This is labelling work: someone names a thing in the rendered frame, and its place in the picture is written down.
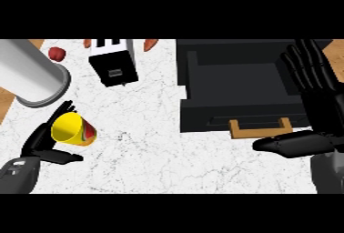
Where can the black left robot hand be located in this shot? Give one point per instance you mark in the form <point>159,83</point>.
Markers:
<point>41,141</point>

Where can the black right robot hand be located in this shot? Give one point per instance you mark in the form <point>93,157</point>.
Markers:
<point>316,100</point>

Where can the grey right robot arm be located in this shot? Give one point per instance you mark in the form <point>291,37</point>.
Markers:
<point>329,173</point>

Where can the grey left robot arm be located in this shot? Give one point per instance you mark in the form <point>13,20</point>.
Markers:
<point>18,177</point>

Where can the yellow cup with fruit print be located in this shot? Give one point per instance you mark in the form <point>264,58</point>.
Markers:
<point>71,129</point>

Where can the black open drawer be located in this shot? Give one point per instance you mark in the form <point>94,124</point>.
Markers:
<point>236,82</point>

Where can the large grey cylinder container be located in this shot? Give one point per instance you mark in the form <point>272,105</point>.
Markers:
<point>28,72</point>

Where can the red apple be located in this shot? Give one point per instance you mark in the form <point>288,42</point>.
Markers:
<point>56,54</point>

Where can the black and white toaster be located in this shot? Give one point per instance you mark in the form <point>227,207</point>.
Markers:
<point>112,62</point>

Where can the small orange vegetable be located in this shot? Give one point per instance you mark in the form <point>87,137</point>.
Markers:
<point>87,43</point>

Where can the orange carrot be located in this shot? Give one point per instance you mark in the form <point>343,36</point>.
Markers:
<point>149,44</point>

